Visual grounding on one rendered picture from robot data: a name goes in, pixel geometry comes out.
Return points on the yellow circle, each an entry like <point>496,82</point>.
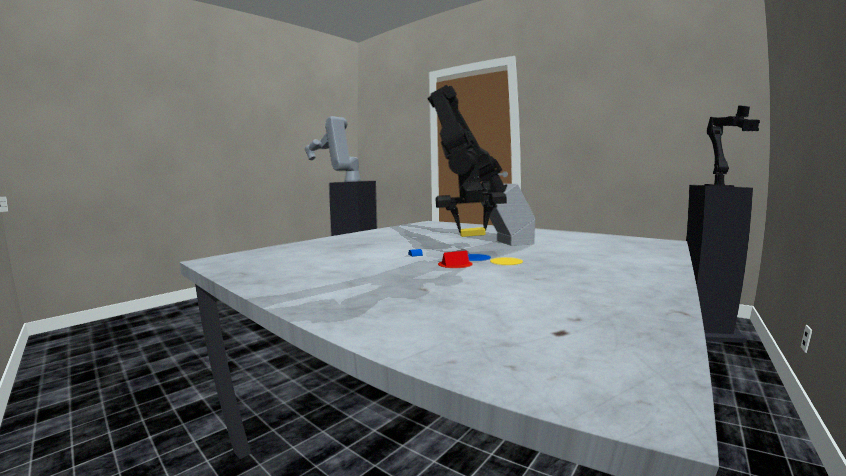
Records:
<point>506,261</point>

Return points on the yellow block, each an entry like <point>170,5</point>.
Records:
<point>472,232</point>

